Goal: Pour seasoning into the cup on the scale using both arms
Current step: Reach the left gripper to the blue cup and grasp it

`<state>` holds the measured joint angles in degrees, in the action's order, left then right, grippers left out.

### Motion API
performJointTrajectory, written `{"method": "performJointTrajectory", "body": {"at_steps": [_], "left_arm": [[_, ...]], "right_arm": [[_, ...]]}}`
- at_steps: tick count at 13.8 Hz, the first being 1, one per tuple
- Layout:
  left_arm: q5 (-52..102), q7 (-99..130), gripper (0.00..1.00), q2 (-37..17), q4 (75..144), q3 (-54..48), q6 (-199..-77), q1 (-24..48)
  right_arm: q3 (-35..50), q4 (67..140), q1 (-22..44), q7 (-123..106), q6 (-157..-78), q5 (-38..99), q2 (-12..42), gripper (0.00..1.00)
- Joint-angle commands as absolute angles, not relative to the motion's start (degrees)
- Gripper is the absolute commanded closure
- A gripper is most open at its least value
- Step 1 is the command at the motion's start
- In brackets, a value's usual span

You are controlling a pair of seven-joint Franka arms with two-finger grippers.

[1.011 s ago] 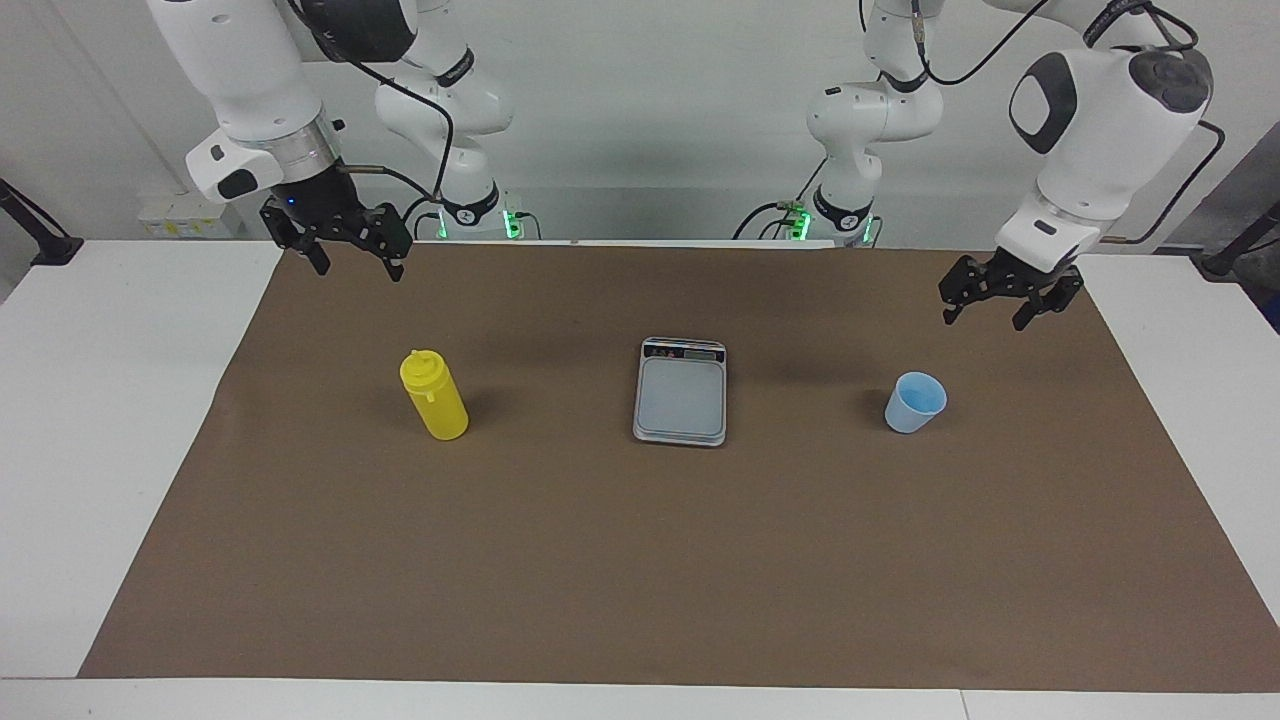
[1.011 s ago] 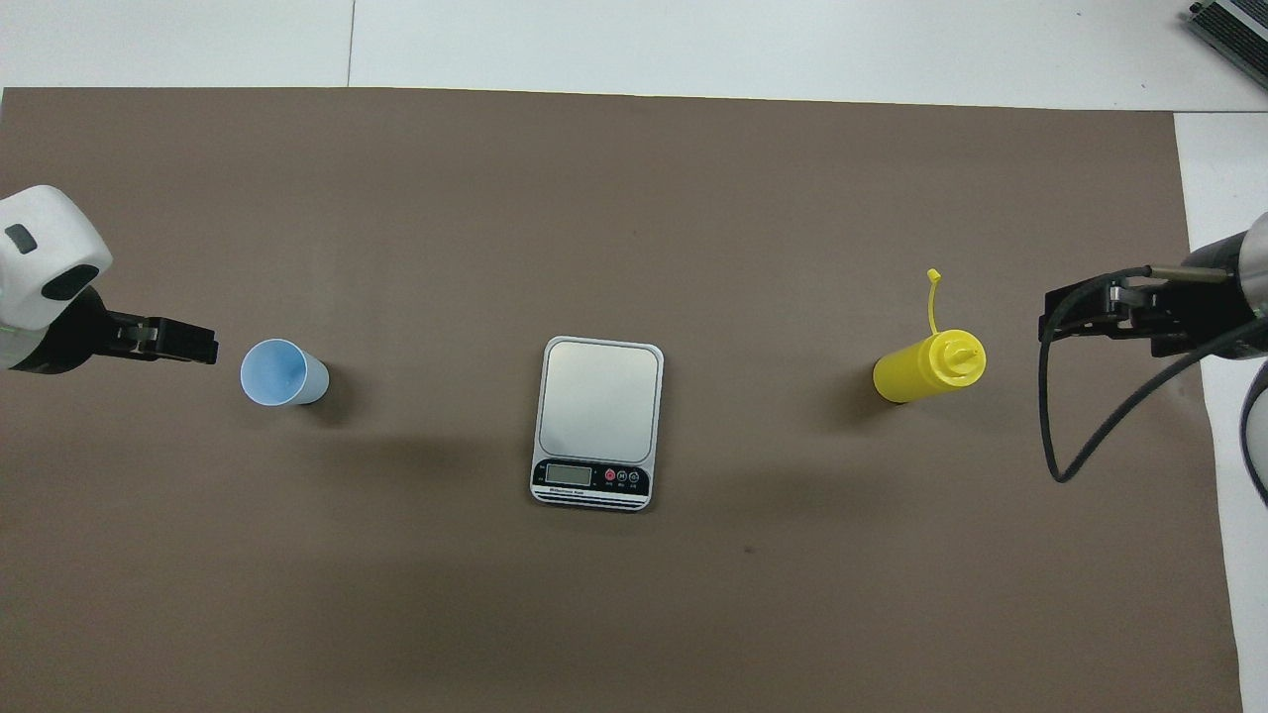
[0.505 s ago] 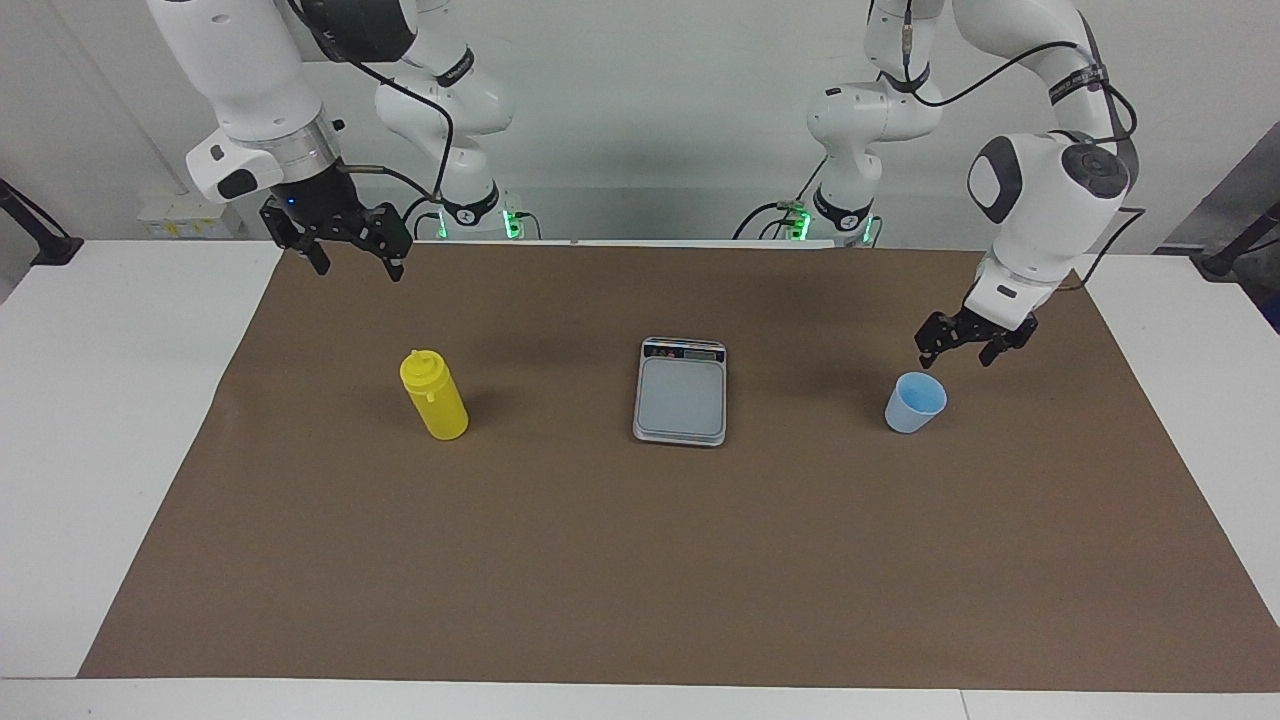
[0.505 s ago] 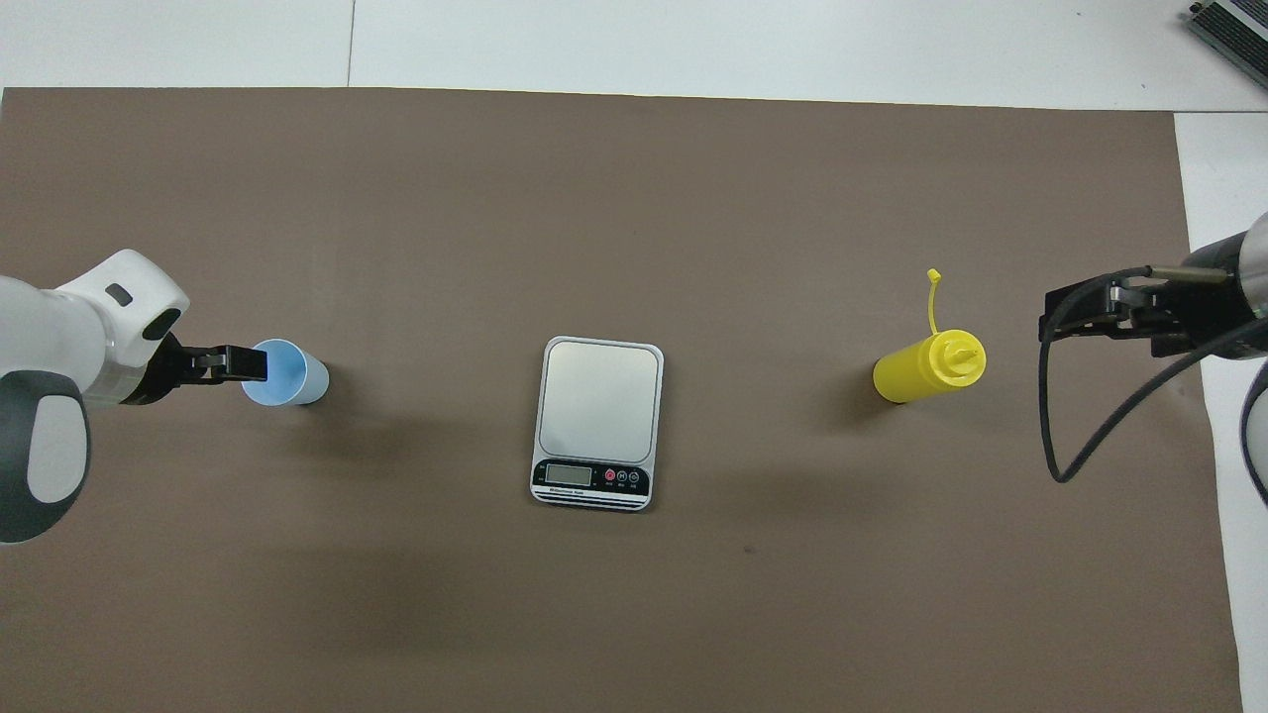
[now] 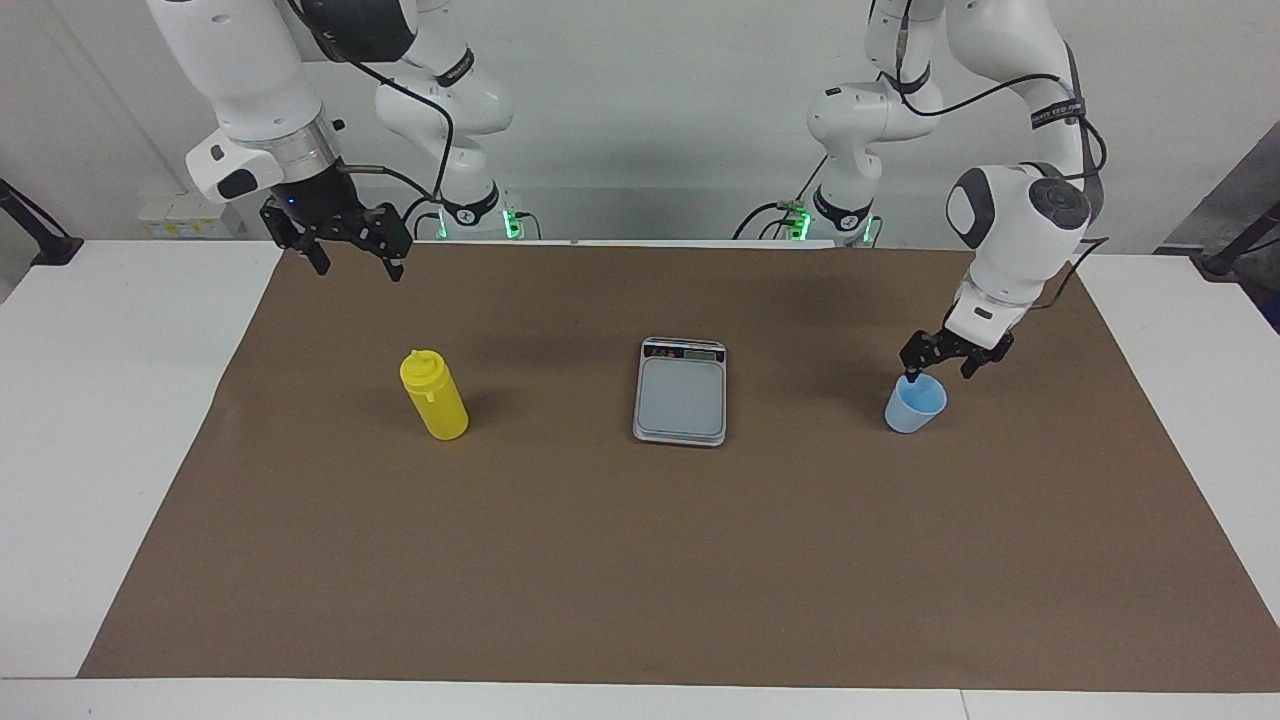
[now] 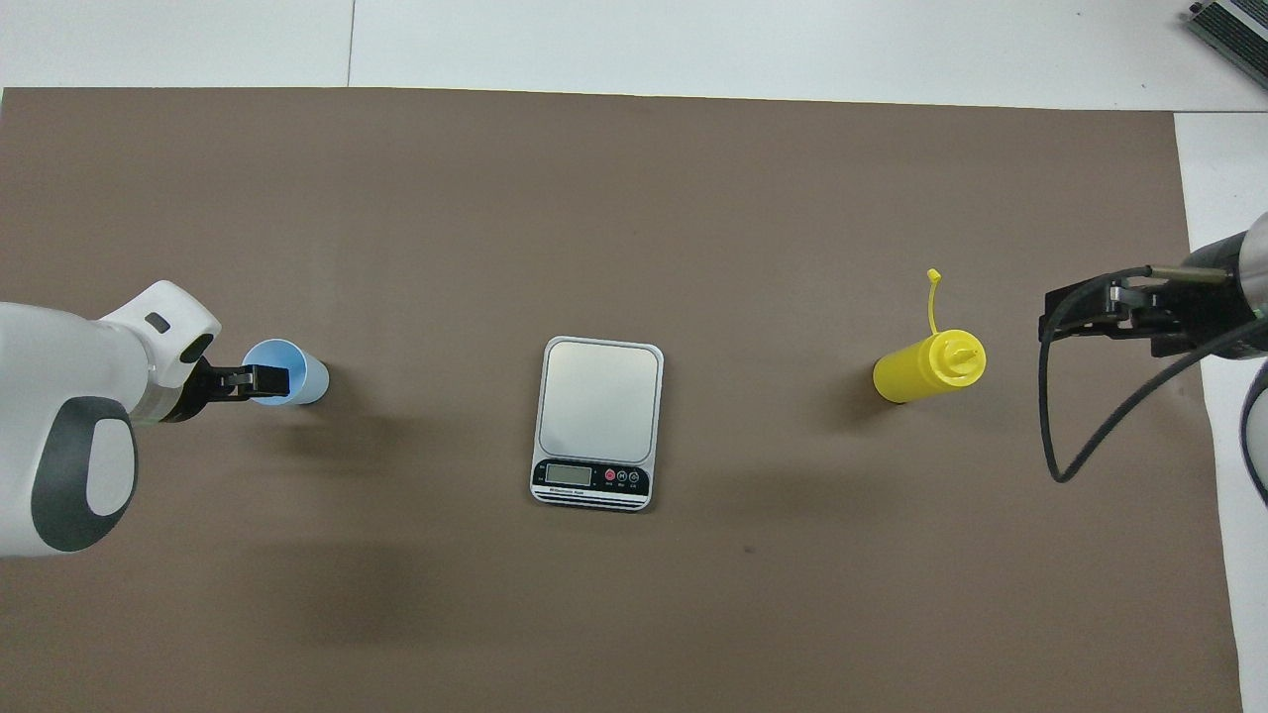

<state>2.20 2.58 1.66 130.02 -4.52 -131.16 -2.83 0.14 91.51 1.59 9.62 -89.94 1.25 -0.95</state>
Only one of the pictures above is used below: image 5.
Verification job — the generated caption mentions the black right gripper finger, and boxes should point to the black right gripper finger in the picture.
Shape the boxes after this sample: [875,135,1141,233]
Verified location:
[262,198,332,277]
[362,204,413,283]

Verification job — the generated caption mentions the silver digital kitchen scale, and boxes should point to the silver digital kitchen scale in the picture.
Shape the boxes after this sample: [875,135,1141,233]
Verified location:
[632,337,728,447]

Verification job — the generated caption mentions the black clamp stand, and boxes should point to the black clamp stand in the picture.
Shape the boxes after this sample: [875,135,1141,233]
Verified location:
[0,178,85,267]
[1195,200,1280,279]

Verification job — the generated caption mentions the black base cable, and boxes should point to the black base cable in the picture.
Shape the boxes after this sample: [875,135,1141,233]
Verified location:
[732,183,816,241]

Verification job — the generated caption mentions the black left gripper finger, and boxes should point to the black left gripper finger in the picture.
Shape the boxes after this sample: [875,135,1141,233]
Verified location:
[961,333,1015,381]
[898,331,937,386]

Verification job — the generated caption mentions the brown paper mat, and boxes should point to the brown paper mat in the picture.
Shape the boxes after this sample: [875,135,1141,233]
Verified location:
[78,245,1280,694]

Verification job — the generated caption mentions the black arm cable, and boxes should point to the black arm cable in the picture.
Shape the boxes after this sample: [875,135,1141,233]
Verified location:
[868,0,1111,311]
[288,0,457,216]

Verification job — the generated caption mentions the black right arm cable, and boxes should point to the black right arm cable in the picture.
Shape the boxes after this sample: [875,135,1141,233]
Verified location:
[288,0,457,216]

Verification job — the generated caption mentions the yellow squeeze bottle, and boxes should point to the yellow squeeze bottle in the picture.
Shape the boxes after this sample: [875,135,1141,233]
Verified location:
[399,349,470,442]

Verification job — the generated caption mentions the white wall socket box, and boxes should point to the white wall socket box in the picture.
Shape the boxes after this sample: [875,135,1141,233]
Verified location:
[138,193,245,239]

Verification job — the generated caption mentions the blue plastic cup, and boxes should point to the blue plastic cup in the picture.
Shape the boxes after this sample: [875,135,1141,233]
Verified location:
[884,374,948,435]

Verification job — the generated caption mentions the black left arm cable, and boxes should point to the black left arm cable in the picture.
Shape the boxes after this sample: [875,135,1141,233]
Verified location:
[868,0,1111,311]

